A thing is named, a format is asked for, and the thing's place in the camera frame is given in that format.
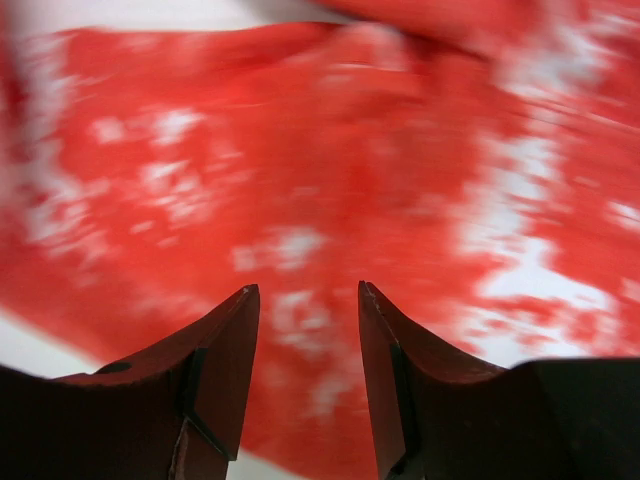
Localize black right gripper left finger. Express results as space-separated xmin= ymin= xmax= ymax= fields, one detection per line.
xmin=52 ymin=285 xmax=260 ymax=479

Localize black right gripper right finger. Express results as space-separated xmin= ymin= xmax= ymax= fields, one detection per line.
xmin=358 ymin=281 xmax=504 ymax=479

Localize orange white tie-dye trousers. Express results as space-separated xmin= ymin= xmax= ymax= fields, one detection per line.
xmin=1 ymin=1 xmax=639 ymax=479

